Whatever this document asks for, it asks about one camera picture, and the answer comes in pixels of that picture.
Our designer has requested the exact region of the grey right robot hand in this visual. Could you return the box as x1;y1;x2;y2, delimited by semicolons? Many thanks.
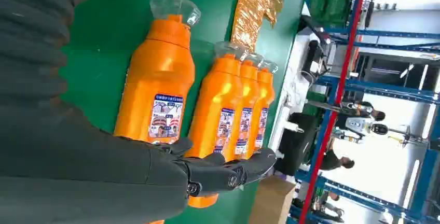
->
0;99;278;224

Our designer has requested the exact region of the green table mat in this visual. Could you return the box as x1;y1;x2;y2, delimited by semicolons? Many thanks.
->
60;0;312;224

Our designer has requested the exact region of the brown cardboard box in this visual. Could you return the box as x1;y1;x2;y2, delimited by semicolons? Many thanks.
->
248;175;296;224

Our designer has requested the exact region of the black zip bag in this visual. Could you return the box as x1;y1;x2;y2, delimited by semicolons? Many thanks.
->
274;112;319;177

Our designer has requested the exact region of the white charger plug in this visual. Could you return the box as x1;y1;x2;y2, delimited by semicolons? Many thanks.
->
284;122;305;134

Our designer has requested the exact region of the white table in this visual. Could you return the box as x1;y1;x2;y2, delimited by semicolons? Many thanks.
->
268;2;333;158

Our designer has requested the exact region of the yellow plastic sheet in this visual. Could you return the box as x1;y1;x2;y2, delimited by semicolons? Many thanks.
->
222;0;287;53

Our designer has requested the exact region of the person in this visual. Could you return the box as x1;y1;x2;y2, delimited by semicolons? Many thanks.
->
311;191;346;222
335;100;387;129
321;148;355;172

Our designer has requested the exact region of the red metal beam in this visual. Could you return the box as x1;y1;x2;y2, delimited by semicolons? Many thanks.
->
298;0;373;224

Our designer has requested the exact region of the black handheld controller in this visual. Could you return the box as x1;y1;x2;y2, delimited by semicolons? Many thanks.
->
301;39;324;76

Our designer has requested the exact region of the green crates stack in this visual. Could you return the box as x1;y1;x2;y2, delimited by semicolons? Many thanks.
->
309;0;360;29

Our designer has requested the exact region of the blue metal rack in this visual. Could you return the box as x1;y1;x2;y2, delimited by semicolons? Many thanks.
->
288;0;440;224

